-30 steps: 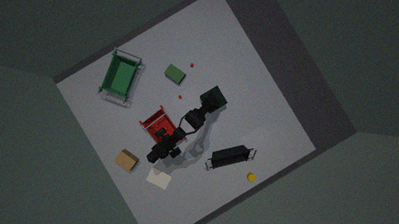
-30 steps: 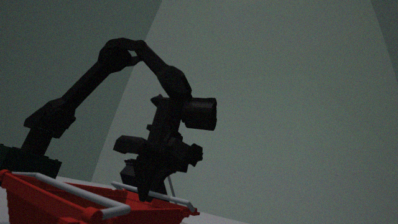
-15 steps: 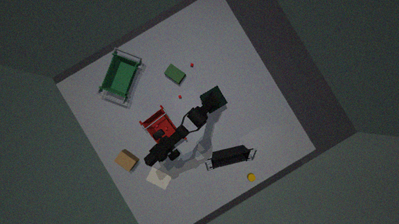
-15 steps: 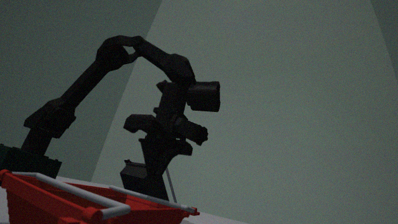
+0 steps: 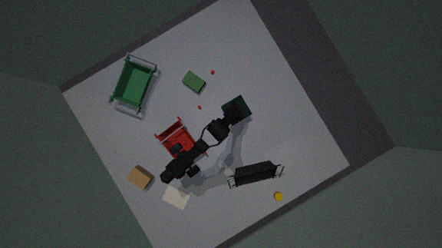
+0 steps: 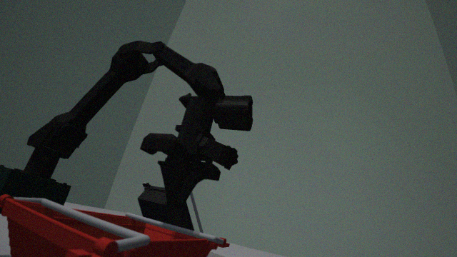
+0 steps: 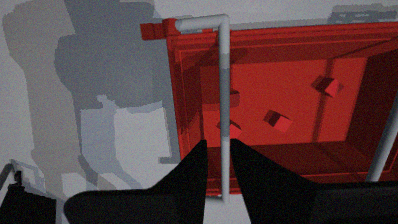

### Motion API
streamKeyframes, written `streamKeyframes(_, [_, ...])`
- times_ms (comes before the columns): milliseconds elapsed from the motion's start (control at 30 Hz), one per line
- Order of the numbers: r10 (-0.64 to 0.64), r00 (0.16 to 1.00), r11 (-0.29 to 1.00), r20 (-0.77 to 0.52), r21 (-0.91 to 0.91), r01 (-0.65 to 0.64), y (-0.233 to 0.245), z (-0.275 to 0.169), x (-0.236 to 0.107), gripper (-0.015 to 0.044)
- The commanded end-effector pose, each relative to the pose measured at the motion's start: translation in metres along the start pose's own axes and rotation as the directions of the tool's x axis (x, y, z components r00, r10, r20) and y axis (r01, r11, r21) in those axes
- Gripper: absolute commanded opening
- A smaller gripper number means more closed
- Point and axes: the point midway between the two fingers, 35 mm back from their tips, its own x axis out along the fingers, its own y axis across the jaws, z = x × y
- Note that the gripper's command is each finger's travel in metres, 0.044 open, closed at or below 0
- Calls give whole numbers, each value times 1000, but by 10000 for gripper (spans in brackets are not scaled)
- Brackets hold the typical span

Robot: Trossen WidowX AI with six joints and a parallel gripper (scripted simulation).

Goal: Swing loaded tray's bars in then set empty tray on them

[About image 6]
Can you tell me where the red plastic tray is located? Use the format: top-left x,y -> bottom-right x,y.
0,194 -> 230,257

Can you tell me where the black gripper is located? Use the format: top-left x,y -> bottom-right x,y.
141,119 -> 221,210

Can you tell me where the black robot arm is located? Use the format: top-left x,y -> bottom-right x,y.
19,41 -> 253,182

